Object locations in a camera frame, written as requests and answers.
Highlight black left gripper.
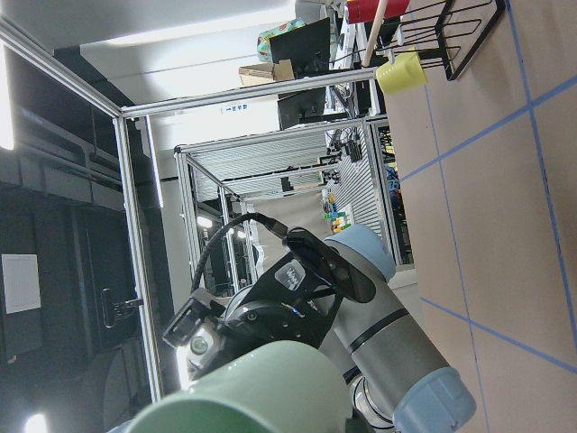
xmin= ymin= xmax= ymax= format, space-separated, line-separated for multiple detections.
xmin=187 ymin=253 xmax=343 ymax=379

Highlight light green cup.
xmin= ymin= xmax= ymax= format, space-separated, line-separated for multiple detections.
xmin=116 ymin=341 xmax=353 ymax=432

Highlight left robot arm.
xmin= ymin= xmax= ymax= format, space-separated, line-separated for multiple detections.
xmin=186 ymin=224 xmax=477 ymax=432

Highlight yellow cup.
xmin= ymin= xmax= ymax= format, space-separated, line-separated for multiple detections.
xmin=376 ymin=48 xmax=428 ymax=95

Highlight black monitor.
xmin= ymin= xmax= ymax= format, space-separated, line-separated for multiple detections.
xmin=270 ymin=18 xmax=330 ymax=78

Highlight red cylinder bottle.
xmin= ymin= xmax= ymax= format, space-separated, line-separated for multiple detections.
xmin=346 ymin=0 xmax=409 ymax=24

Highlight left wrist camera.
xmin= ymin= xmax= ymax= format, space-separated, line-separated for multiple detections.
xmin=284 ymin=227 xmax=376 ymax=303

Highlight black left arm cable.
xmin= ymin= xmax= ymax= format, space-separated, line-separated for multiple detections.
xmin=189 ymin=212 xmax=289 ymax=294

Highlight wooden rack handle rod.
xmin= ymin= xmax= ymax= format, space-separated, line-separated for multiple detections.
xmin=361 ymin=0 xmax=389 ymax=69

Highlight black wire cup rack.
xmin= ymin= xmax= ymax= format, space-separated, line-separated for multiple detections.
xmin=381 ymin=1 xmax=506 ymax=81

